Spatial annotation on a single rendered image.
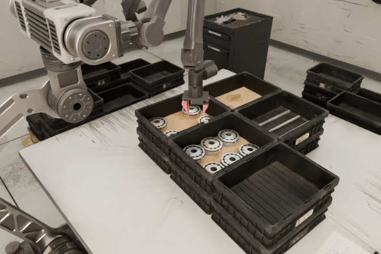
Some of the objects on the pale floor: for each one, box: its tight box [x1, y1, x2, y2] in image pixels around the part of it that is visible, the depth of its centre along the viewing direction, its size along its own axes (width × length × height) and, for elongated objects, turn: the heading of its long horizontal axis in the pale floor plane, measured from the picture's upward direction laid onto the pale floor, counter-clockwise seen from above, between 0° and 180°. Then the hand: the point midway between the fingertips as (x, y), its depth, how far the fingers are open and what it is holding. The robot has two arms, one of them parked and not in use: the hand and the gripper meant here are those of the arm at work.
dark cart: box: [202, 7, 273, 80], centre depth 342 cm, size 60×45×90 cm
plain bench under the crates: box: [18, 69, 381, 254], centre depth 186 cm, size 160×160×70 cm
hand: (195, 113), depth 137 cm, fingers open, 6 cm apart
